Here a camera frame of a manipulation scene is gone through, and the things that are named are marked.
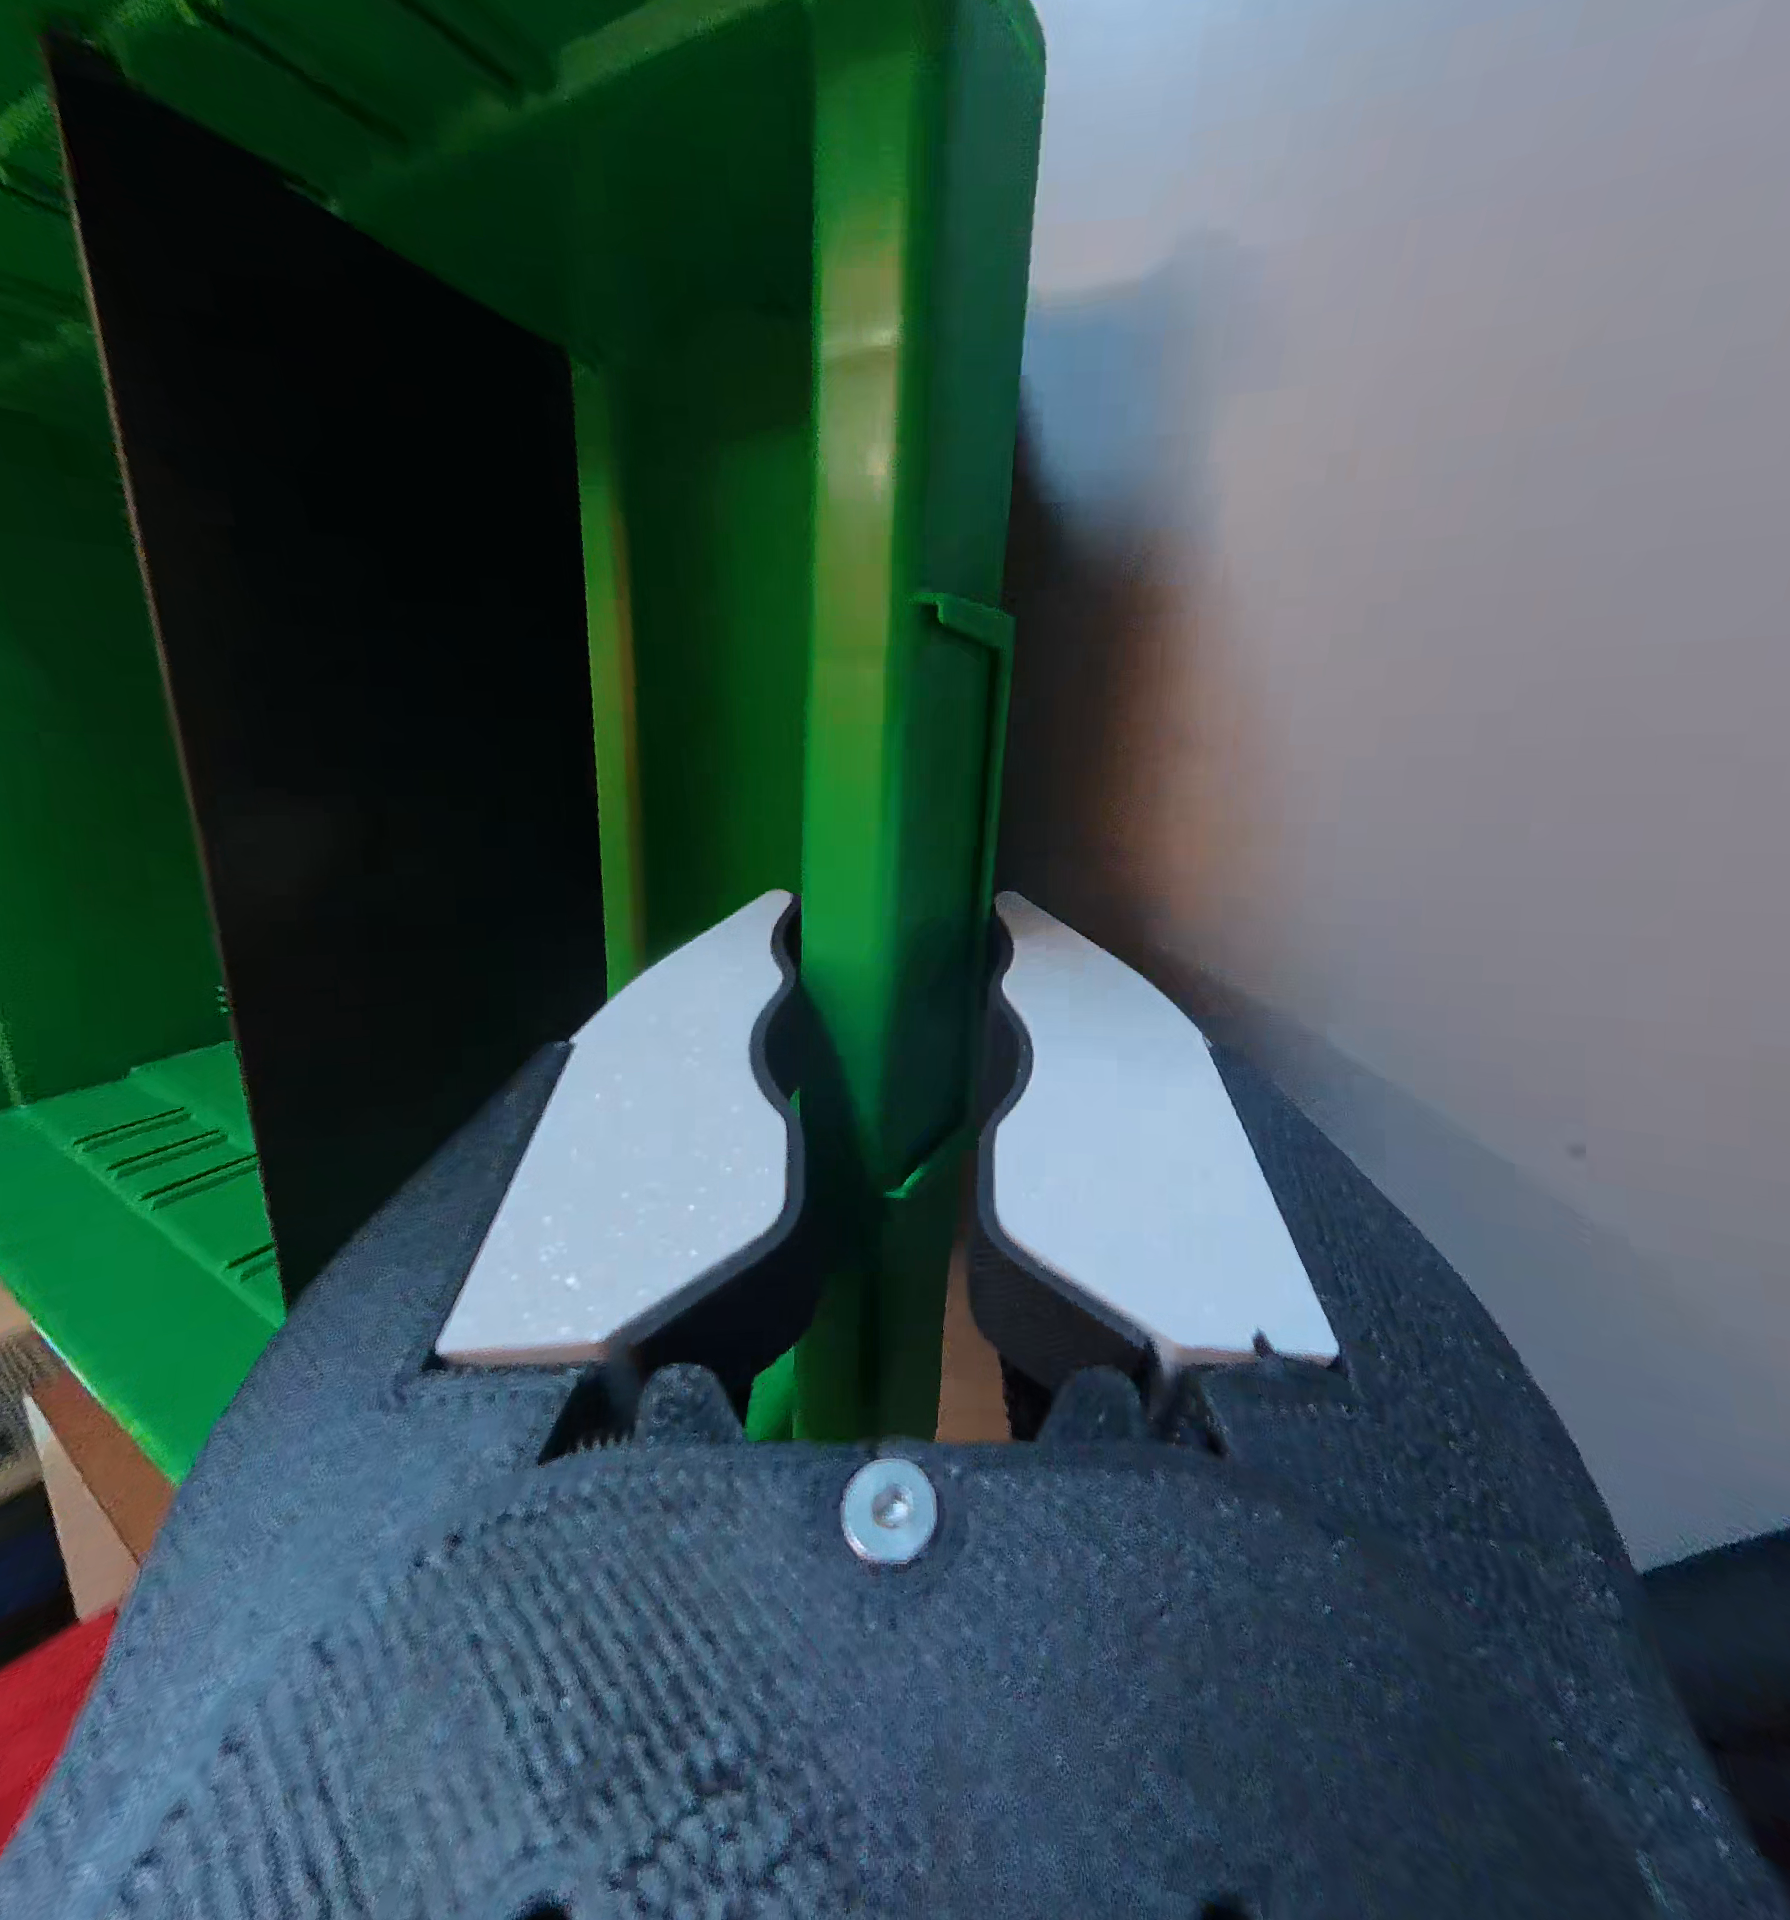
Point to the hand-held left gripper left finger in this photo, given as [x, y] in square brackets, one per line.
[639, 1186]

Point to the green plastic bin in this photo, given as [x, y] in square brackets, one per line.
[896, 595]

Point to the dark ribbed object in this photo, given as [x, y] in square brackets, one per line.
[1770, 1695]

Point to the black bin divider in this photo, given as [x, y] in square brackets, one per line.
[370, 677]

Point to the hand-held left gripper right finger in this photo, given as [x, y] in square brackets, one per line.
[1152, 1186]

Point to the brown cardboard box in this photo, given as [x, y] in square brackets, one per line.
[97, 1486]

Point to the red tote bag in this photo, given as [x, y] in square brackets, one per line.
[7, 1739]

